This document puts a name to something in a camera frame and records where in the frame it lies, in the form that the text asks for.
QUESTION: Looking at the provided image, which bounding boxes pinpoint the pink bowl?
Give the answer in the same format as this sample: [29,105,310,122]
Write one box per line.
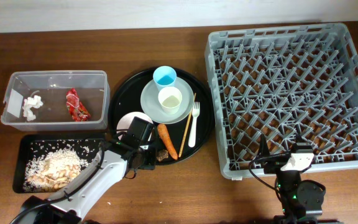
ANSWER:
[116,111,153,129]

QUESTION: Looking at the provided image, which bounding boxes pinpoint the white plastic cup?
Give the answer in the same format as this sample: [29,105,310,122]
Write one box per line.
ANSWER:
[158,86,182,114]

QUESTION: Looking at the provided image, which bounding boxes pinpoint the light blue plastic cup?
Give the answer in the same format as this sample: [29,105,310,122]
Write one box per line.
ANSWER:
[153,66,177,91]

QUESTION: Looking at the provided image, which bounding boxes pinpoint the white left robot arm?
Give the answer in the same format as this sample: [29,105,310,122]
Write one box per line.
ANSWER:
[11,140,156,223]

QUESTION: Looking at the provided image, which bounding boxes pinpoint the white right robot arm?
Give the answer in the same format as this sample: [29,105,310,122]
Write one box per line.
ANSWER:
[254,135,326,224]

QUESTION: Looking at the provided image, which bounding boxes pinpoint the grey dishwasher rack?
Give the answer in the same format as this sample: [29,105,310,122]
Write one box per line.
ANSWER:
[205,23,358,180]

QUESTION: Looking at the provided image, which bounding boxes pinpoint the clear plastic waste bin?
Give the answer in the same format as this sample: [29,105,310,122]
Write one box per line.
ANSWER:
[1,70,110,131]

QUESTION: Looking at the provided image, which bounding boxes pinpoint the brown food scrap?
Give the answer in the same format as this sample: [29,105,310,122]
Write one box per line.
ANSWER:
[156,149,169,162]

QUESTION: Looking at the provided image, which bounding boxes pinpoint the orange carrot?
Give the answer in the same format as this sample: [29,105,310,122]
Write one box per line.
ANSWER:
[157,124,178,160]

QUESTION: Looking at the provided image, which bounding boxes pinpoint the wooden chopstick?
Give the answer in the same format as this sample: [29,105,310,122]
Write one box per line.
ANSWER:
[178,93,196,158]

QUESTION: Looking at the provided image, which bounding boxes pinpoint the light grey plate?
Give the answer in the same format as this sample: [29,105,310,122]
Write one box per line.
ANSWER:
[140,78,194,124]

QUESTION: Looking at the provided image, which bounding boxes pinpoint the round black tray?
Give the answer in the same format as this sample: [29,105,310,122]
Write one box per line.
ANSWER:
[108,68,214,166]

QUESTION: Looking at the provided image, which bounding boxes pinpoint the white plastic fork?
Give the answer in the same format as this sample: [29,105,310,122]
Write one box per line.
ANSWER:
[188,101,200,147]

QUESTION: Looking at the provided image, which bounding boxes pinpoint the red snack wrapper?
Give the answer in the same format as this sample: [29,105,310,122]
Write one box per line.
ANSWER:
[66,88,91,122]

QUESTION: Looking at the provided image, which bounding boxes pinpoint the rice and peanut scraps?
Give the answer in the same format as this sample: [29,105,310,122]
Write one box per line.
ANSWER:
[22,149,89,192]

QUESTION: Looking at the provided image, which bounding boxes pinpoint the black rectangular food tray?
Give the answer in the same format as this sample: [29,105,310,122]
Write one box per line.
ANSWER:
[12,133,105,194]

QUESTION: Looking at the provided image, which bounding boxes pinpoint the crumpled white tissue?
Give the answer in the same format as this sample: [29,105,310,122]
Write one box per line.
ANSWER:
[22,95,44,121]

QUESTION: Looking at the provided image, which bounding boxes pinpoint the white label in bin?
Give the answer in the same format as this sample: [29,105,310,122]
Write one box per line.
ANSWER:
[7,89,24,118]

